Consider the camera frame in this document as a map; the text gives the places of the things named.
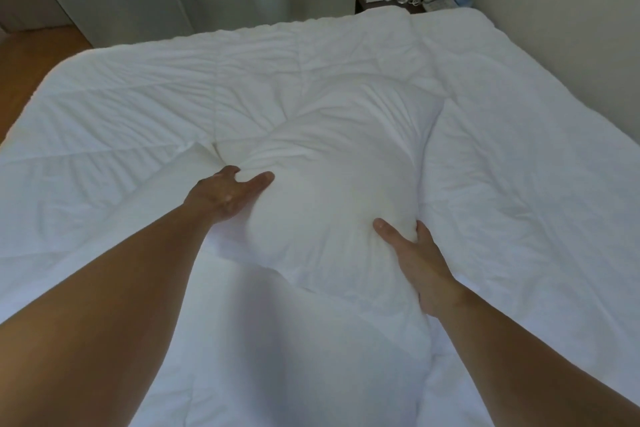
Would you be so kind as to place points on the person's right thumb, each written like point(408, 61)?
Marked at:
point(392, 235)

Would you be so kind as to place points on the person's right forearm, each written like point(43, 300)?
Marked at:
point(525, 366)

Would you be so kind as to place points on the white telephone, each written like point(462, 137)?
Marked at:
point(440, 0)

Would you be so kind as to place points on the person's right hand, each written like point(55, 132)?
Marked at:
point(425, 271)

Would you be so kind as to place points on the person's left hand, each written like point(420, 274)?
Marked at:
point(220, 194)

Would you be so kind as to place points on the white duvet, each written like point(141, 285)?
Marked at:
point(350, 151)

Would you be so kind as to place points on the person's left forearm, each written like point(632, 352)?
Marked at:
point(100, 321)

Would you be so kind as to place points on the person's left thumb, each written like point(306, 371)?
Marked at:
point(257, 183)

